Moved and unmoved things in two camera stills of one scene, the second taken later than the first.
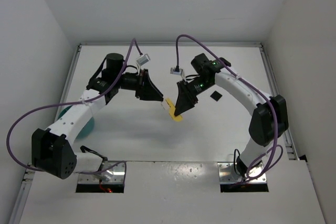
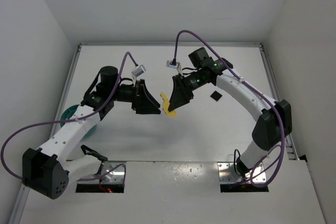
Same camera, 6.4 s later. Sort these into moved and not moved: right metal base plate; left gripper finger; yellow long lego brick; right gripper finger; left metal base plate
Moved: left gripper finger; yellow long lego brick; right gripper finger
Not moved: left metal base plate; right metal base plate
